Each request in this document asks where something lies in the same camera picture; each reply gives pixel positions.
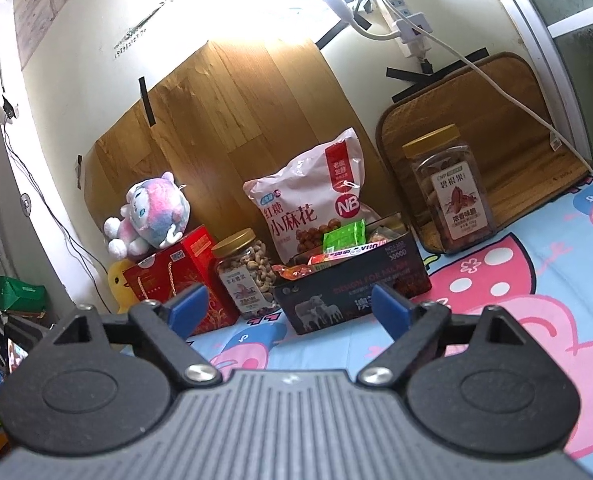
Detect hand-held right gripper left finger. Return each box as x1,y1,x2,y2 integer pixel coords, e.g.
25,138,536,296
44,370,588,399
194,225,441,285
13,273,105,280
39,286,223,391

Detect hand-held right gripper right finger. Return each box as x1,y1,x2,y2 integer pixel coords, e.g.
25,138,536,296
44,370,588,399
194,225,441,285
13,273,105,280
357,283,532,390

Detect black cardboard box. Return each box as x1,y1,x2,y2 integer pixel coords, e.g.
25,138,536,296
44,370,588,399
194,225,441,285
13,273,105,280
272,213,433,336

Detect red gift box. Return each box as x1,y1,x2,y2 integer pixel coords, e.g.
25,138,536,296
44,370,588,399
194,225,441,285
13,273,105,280
122,225,240,337

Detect clear cashew jar gold lid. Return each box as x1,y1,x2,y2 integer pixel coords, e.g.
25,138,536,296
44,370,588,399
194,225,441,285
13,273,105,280
211,228,280,320

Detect yellow plush duck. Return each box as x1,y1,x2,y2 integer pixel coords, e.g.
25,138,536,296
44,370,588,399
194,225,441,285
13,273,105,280
107,259,140,312

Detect long red white snack packet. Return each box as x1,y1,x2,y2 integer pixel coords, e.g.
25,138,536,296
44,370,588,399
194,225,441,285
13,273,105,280
309,242,383,266

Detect green snack packet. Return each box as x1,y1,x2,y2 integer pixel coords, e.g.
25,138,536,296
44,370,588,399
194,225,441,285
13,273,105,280
323,220,369,254

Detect pink blue plush toy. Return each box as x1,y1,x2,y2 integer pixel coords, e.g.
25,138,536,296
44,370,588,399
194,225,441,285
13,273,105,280
102,171,192,257

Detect orange candy packets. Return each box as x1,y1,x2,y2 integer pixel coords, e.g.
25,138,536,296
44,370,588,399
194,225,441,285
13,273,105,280
272,262,318,282

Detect clear pecan jar yellow lid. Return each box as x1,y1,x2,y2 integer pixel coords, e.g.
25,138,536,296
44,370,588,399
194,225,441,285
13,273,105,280
401,124,498,254

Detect large pink snack bag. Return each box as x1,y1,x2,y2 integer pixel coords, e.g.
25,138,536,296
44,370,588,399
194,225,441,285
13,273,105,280
242,127,383,267

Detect cartoon printed bed sheet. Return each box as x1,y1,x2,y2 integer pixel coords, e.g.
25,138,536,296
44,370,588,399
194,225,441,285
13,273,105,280
189,175,593,480

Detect green carton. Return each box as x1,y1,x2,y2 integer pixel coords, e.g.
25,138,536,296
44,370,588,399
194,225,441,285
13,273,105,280
0,273,48,317

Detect wood-grain board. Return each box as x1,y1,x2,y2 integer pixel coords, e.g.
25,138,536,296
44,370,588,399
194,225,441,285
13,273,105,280
84,39,398,262

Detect black tape strip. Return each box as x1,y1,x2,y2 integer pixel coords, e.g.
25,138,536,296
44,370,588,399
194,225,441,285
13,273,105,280
139,76,156,126
317,12,373,52

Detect brown bamboo mat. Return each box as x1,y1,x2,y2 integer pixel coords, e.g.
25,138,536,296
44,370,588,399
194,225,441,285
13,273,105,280
377,51,593,254

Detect white plug adapter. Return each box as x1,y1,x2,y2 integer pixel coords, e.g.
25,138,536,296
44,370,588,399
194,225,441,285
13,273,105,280
394,14,433,45

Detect white power strip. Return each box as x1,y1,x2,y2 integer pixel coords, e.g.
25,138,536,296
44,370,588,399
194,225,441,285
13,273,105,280
374,0,433,61

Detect white flexible lamp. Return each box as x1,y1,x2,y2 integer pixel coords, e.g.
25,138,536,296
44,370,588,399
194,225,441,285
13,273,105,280
321,0,403,42

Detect frosted glass sliding door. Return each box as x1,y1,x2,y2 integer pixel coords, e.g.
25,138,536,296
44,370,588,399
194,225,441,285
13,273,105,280
504,0,593,187

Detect thin black wall cable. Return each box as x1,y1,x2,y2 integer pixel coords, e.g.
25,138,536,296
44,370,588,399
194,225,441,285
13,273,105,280
0,92,113,307

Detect white power cable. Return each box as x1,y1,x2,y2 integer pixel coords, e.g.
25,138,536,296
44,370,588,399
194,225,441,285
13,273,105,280
415,27,593,175

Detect grey wood-pattern wall sheet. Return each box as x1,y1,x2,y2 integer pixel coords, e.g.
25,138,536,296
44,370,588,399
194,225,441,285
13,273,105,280
14,0,78,69

